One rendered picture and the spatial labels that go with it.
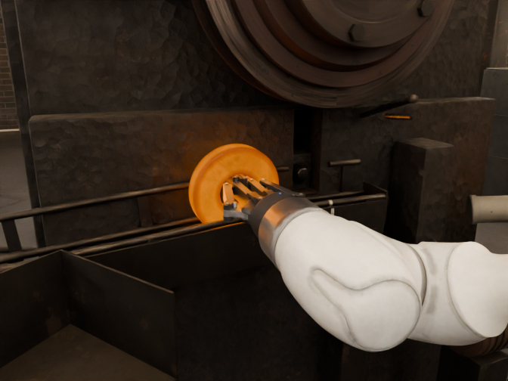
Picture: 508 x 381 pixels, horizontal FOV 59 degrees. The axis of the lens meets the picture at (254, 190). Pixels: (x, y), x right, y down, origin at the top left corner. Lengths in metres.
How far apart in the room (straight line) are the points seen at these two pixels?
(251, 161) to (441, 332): 0.39
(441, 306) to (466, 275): 0.04
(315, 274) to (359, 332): 0.06
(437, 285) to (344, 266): 0.13
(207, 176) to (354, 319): 0.39
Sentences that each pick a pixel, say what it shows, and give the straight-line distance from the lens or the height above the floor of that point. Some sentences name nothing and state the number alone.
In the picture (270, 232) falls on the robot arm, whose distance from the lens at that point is 0.53.
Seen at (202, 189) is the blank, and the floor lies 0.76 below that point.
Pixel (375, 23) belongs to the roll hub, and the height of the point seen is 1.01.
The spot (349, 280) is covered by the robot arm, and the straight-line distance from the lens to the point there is 0.41.
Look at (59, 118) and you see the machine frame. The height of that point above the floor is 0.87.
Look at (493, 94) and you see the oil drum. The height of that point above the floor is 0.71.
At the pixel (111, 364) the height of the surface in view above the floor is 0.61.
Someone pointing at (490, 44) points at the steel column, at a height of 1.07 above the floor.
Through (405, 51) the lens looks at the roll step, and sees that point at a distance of 0.83.
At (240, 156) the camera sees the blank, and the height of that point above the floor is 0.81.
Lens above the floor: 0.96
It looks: 17 degrees down
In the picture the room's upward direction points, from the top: straight up
